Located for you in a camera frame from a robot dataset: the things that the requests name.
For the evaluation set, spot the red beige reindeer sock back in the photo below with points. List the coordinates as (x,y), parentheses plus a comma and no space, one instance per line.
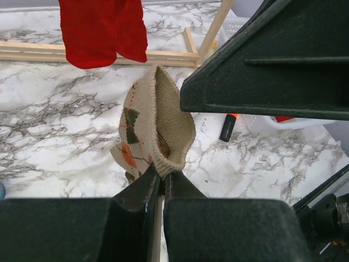
(131,32)

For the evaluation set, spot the black orange highlighter marker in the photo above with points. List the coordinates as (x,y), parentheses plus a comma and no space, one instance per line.
(228,126)

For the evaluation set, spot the white plastic basket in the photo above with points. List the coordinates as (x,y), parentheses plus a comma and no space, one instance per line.
(259,124)

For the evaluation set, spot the red white striped sock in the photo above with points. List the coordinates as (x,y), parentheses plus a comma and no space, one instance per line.
(280,119)

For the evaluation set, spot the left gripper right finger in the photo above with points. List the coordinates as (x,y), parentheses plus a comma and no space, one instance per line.
(198,228)

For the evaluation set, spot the red beige reindeer sock front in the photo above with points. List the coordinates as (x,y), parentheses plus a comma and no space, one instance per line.
(88,32)

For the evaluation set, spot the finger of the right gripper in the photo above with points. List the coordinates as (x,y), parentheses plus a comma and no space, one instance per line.
(289,59)

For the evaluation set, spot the wooden hanger rack frame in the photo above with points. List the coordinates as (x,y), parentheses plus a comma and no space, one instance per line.
(13,51)

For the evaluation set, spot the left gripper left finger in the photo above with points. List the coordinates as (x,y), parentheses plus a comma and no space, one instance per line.
(120,228)

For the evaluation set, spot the red beige reindeer sock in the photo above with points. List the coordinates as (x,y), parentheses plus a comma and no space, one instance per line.
(131,32)
(88,32)

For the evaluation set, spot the blue patterned round tin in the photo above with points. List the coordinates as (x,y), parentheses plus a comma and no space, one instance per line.
(2,191)

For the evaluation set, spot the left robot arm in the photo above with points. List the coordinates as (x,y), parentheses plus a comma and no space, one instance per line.
(323,220)

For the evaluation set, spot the beige argyle sock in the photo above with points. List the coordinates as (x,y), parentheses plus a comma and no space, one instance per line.
(153,130)

